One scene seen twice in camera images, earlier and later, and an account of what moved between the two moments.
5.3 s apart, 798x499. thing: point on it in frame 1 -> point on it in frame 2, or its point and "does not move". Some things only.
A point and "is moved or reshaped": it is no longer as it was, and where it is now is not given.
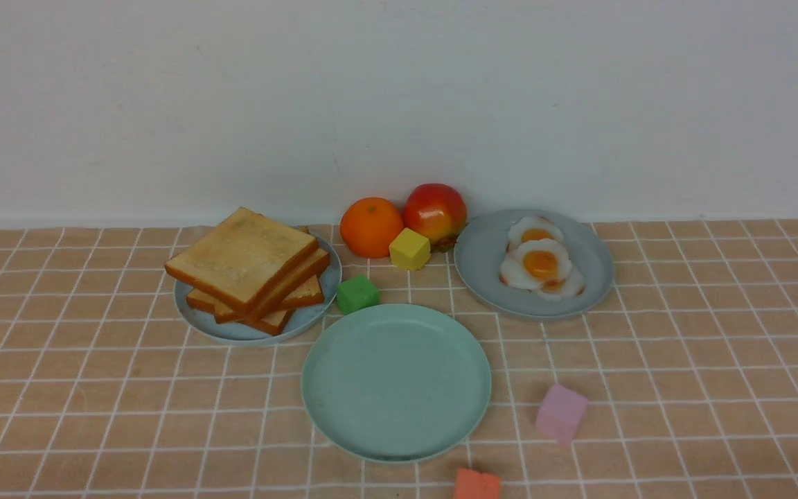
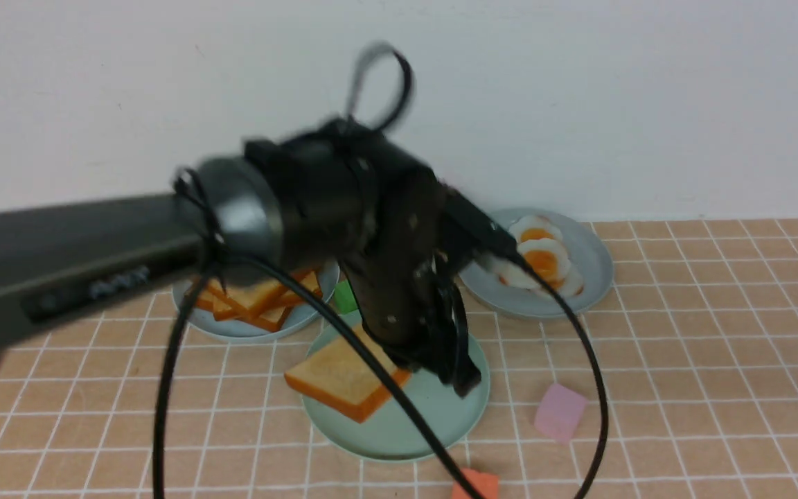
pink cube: x=561 y=414 does not move
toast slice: x=244 y=258 is moved or reshaped
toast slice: x=318 y=263 -> x=249 y=299
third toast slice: x=308 y=292 does not move
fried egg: x=533 y=264 does not move
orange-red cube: x=471 y=484 does not move
